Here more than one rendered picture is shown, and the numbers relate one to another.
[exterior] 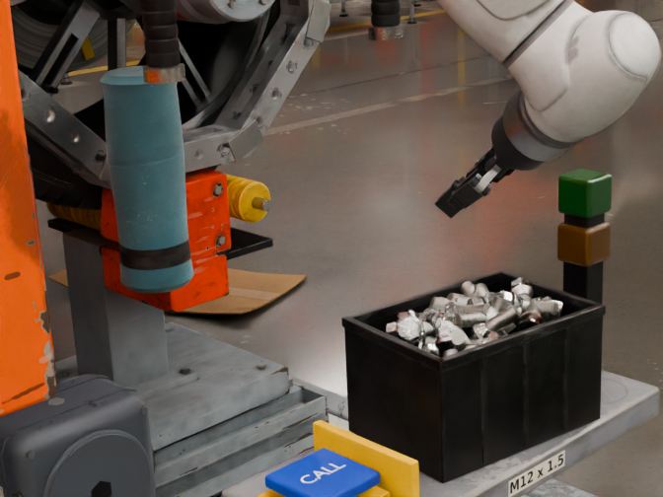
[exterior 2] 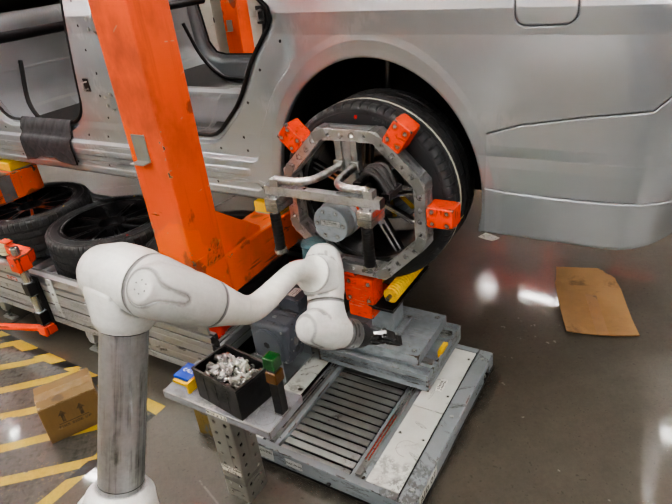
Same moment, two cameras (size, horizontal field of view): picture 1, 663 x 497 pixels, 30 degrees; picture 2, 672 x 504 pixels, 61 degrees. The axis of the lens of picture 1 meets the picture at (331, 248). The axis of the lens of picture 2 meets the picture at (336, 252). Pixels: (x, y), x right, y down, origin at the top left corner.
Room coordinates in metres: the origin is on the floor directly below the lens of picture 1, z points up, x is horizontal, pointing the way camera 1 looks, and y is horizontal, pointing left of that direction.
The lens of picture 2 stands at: (1.09, -1.54, 1.64)
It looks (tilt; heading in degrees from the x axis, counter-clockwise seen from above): 28 degrees down; 77
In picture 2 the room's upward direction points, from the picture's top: 7 degrees counter-clockwise
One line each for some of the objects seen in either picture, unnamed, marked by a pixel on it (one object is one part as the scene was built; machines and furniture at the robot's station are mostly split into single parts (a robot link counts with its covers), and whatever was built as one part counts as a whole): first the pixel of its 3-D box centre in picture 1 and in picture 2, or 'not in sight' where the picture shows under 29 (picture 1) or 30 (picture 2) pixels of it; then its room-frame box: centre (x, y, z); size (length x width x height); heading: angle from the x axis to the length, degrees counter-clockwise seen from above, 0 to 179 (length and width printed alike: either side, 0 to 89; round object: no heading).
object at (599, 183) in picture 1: (584, 193); (271, 361); (1.18, -0.25, 0.64); 0.04 x 0.04 x 0.04; 43
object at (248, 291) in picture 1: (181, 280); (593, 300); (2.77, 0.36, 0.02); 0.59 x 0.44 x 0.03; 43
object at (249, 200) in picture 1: (201, 188); (404, 279); (1.75, 0.19, 0.51); 0.29 x 0.06 x 0.06; 43
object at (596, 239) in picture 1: (583, 241); (274, 375); (1.18, -0.25, 0.59); 0.04 x 0.04 x 0.04; 43
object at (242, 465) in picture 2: not in sight; (237, 444); (1.02, -0.09, 0.21); 0.10 x 0.10 x 0.42; 43
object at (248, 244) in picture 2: not in sight; (251, 221); (1.26, 0.59, 0.69); 0.52 x 0.17 x 0.35; 43
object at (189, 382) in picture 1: (117, 321); (386, 304); (1.72, 0.32, 0.32); 0.40 x 0.30 x 0.28; 133
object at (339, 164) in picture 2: not in sight; (306, 163); (1.44, 0.19, 1.03); 0.19 x 0.18 x 0.11; 43
